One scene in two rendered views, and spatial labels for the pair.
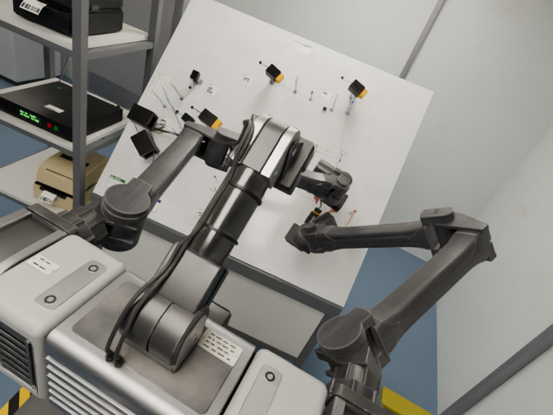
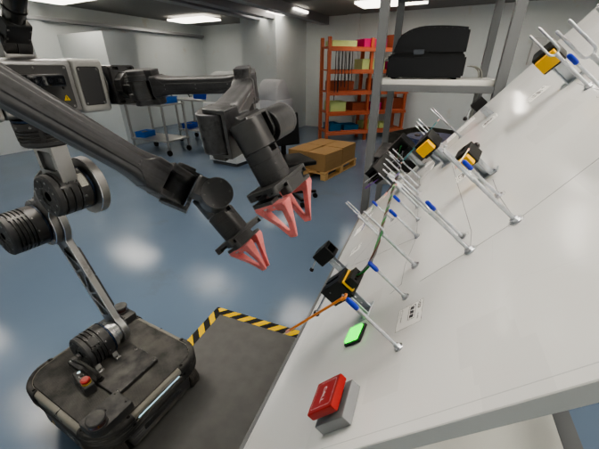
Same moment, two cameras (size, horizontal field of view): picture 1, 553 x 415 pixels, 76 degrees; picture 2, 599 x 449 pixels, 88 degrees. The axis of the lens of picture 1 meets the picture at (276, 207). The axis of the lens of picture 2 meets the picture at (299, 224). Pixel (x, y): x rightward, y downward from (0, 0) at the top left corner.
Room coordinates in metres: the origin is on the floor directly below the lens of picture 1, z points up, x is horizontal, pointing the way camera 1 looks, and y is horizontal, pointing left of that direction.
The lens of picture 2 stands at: (1.27, -0.63, 1.50)
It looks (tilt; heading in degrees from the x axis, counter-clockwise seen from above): 27 degrees down; 107
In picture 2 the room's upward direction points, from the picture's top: straight up
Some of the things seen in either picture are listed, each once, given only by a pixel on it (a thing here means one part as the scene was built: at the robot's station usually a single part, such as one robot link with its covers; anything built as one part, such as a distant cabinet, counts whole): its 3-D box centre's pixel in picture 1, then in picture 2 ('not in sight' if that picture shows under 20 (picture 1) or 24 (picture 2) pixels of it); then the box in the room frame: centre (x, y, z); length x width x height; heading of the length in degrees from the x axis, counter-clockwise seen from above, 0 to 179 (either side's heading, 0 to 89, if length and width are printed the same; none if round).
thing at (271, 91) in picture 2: not in sight; (274, 110); (-1.47, 6.24, 0.65); 0.69 x 0.59 x 1.29; 79
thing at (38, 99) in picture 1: (64, 109); (408, 158); (1.33, 1.03, 1.09); 0.35 x 0.33 x 0.07; 86
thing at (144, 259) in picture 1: (154, 260); not in sight; (1.16, 0.45, 0.60); 0.55 x 0.02 x 0.39; 86
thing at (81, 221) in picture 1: (71, 235); (131, 85); (0.38, 0.29, 1.45); 0.09 x 0.08 x 0.12; 79
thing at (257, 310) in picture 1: (258, 309); not in sight; (1.12, -0.10, 0.60); 0.55 x 0.03 x 0.39; 86
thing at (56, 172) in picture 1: (75, 175); not in sight; (1.33, 0.98, 0.76); 0.30 x 0.21 x 0.20; 0
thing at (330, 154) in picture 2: not in sight; (323, 157); (0.12, 4.31, 0.19); 1.12 x 0.80 x 0.39; 79
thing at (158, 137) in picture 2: not in sight; (156, 123); (-3.32, 4.58, 0.54); 1.15 x 0.67 x 1.08; 169
